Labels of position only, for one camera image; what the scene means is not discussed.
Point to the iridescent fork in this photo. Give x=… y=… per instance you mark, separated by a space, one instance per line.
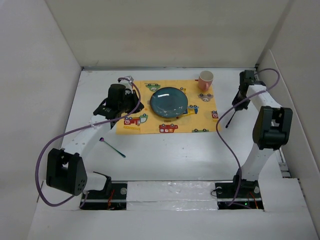
x=103 y=141

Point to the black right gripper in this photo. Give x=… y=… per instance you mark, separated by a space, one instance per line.
x=243 y=105

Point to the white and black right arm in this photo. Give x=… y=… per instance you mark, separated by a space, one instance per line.
x=271 y=130

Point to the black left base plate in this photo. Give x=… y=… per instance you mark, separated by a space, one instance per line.
x=114 y=199

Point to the dark teal patterned plate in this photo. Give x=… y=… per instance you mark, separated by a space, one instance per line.
x=169 y=102

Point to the iridescent purple spoon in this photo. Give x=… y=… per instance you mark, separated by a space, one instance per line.
x=228 y=123

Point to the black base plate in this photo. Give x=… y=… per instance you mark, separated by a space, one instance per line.
x=114 y=199
x=248 y=196

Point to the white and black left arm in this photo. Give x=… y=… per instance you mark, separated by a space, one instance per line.
x=66 y=166

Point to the yellow vehicle-print cloth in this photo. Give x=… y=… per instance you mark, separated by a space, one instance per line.
x=200 y=116

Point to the pink paper cup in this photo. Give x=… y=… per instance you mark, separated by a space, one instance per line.
x=205 y=80

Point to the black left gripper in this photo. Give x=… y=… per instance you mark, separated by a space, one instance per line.
x=132 y=95

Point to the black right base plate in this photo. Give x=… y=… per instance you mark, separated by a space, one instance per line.
x=248 y=196

